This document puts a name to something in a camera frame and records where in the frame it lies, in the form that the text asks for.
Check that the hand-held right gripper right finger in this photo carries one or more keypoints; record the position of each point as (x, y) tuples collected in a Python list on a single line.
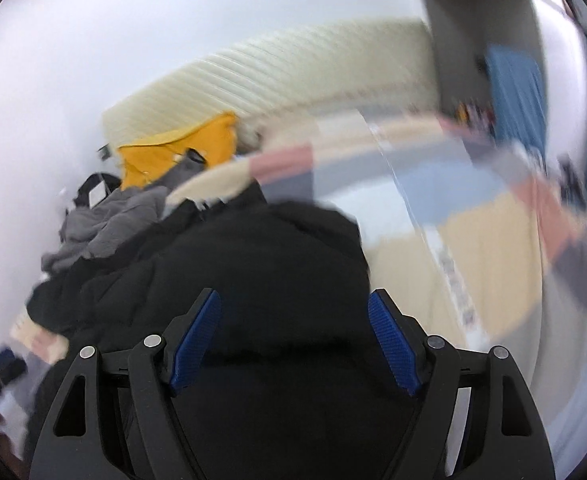
[(393, 340)]

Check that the checkered blanket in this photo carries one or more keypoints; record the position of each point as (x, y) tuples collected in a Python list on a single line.
[(478, 240)]

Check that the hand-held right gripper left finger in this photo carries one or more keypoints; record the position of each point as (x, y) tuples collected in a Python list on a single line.
[(196, 340)]

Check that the black bag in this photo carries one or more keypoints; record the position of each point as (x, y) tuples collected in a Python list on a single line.
[(93, 187)]

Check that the cream quilted headboard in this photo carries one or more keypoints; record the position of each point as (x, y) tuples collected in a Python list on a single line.
[(293, 65)]

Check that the black padded jacket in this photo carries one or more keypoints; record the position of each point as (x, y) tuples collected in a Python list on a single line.
[(273, 260)]

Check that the grey wardrobe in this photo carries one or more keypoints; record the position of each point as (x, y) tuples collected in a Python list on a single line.
[(461, 35)]

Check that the yellow pillow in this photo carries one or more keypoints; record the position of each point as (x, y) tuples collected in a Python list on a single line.
[(193, 142)]

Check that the wall socket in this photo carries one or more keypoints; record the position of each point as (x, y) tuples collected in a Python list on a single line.
[(104, 152)]

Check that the grey garment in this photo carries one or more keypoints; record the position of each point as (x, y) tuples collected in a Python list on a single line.
[(108, 225)]

